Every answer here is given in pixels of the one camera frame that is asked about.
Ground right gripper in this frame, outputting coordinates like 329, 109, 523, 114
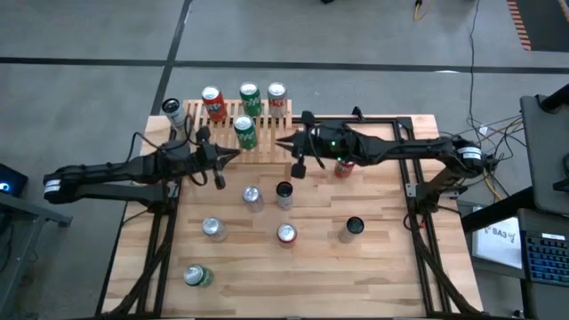
275, 110, 361, 180

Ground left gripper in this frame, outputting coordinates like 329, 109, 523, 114
190, 125, 242, 190

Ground green Sprite can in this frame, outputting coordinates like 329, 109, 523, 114
233, 114, 260, 151
238, 81, 263, 118
182, 263, 215, 288

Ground silver Diet Coke can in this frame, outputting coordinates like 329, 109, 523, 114
267, 81, 288, 119
200, 216, 229, 244
242, 185, 265, 214

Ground orange-red Fanta can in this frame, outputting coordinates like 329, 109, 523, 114
276, 222, 299, 249
333, 159, 357, 180
200, 85, 228, 124

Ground wooden slatted shelf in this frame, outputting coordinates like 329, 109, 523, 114
172, 99, 294, 181

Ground grey metal stand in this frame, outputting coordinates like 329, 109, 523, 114
0, 190, 74, 320

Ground black desk support bar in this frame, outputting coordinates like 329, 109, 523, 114
461, 186, 534, 232

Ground black device with blue light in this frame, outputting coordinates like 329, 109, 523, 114
0, 162, 28, 199

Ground white paper sign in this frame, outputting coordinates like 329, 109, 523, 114
470, 216, 525, 271

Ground grey desk panel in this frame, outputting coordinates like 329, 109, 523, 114
519, 94, 569, 217

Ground backlit black keyboard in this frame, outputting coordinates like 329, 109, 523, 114
523, 231, 569, 288

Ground dark grey desk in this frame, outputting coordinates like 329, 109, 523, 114
517, 208, 569, 320

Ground black mat orange striped edge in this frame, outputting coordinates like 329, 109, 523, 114
506, 0, 569, 52

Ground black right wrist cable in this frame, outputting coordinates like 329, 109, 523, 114
306, 126, 330, 170

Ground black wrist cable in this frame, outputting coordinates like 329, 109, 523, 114
128, 114, 210, 188
306, 126, 330, 170

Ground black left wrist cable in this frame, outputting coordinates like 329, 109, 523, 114
128, 114, 210, 188

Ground black aluminium table frame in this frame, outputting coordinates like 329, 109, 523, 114
95, 105, 481, 319

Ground yellow floor cable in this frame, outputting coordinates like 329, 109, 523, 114
444, 119, 524, 201

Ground long thin black cable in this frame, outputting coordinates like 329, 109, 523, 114
468, 0, 481, 130

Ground tangled black floor cables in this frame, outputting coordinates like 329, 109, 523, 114
439, 113, 525, 210

